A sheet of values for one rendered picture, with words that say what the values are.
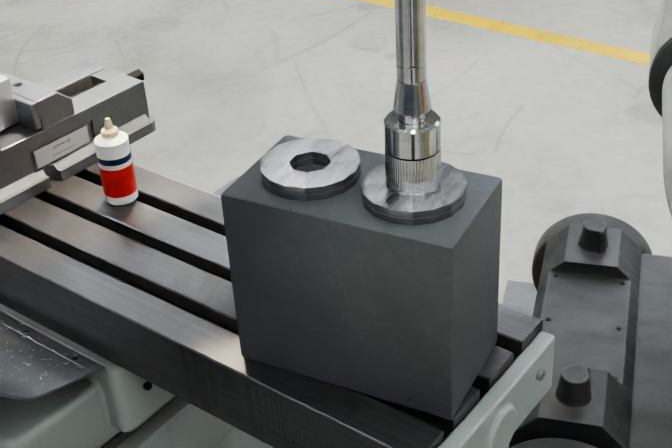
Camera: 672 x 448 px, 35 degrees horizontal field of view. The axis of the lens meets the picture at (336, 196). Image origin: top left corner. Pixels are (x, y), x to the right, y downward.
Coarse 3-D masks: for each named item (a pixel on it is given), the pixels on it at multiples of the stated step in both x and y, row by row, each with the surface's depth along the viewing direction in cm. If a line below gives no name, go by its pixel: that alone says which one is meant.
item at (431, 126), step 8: (392, 112) 88; (432, 112) 88; (384, 120) 87; (392, 120) 87; (424, 120) 86; (432, 120) 86; (440, 120) 87; (384, 128) 87; (392, 128) 86; (400, 128) 86; (408, 128) 85; (416, 128) 85; (424, 128) 85; (432, 128) 86; (440, 128) 87; (392, 136) 86; (400, 136) 86; (408, 136) 85; (416, 136) 85; (424, 136) 85; (432, 136) 86
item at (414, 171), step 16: (384, 144) 88; (400, 144) 86; (416, 144) 86; (432, 144) 86; (400, 160) 87; (416, 160) 86; (432, 160) 87; (400, 176) 88; (416, 176) 87; (432, 176) 88; (400, 192) 88; (416, 192) 88; (432, 192) 89
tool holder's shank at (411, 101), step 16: (400, 0) 81; (416, 0) 80; (400, 16) 81; (416, 16) 81; (400, 32) 82; (416, 32) 82; (400, 48) 83; (416, 48) 82; (400, 64) 84; (416, 64) 83; (400, 80) 84; (416, 80) 84; (400, 96) 85; (416, 96) 84; (400, 112) 85; (416, 112) 85
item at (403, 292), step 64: (256, 192) 93; (320, 192) 91; (384, 192) 89; (448, 192) 89; (256, 256) 95; (320, 256) 91; (384, 256) 88; (448, 256) 85; (256, 320) 99; (320, 320) 95; (384, 320) 91; (448, 320) 88; (384, 384) 95; (448, 384) 92
